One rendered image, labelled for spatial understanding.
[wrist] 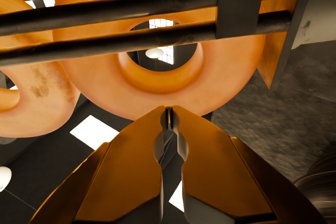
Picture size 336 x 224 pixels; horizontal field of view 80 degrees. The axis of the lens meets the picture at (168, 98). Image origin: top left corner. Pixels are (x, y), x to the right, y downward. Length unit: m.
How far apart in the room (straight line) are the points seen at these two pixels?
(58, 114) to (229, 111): 0.47
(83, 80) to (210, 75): 0.10
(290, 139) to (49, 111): 0.54
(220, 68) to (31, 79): 0.15
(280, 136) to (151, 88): 0.47
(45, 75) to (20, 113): 0.06
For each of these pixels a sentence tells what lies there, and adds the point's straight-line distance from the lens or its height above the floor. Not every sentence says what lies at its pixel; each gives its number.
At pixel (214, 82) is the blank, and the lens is 0.17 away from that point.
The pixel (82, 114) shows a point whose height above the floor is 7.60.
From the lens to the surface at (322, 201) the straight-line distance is 0.49.
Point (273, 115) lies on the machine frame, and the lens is 0.56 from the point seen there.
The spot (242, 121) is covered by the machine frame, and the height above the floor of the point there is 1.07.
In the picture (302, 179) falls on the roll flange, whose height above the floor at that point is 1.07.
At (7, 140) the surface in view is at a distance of 3.09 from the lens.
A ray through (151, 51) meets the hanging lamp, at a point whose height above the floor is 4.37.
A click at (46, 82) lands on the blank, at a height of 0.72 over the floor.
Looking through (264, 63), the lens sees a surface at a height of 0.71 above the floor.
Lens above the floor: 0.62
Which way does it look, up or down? 45 degrees up
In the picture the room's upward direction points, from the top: 178 degrees clockwise
